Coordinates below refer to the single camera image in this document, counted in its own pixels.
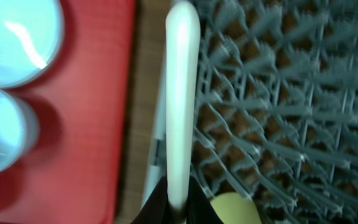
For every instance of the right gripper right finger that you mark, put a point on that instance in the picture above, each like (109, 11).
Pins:
(198, 208)

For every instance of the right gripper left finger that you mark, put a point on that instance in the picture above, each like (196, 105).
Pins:
(156, 209)

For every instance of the yellow cup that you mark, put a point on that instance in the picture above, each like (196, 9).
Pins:
(232, 208)

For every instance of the white plastic spoon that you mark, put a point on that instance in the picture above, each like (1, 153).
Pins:
(183, 34)

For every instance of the grey dishwasher rack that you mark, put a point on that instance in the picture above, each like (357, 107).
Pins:
(276, 106)

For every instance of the red serving tray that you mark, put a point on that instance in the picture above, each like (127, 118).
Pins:
(71, 175)

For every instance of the small light blue bowl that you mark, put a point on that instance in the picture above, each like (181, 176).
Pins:
(19, 129)

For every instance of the large light blue plate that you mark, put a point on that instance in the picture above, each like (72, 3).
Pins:
(31, 34)

